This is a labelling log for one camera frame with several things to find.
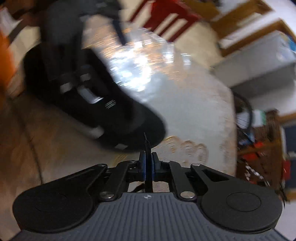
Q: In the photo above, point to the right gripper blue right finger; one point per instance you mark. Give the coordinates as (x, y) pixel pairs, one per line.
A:
(155, 165)

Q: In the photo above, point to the silver refrigerator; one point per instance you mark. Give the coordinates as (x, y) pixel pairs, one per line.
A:
(263, 66)

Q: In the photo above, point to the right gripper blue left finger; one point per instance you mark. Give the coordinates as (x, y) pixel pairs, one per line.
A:
(142, 166)

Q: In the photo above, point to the black bicycle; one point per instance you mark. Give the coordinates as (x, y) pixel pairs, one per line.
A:
(259, 150)

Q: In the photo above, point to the white green carton box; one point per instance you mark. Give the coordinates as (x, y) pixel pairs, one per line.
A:
(258, 119)

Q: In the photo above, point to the black shoelace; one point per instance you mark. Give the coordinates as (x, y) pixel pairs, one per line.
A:
(148, 166)

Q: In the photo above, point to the black sneaker with white swoosh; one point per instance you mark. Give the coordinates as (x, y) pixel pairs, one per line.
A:
(91, 97)

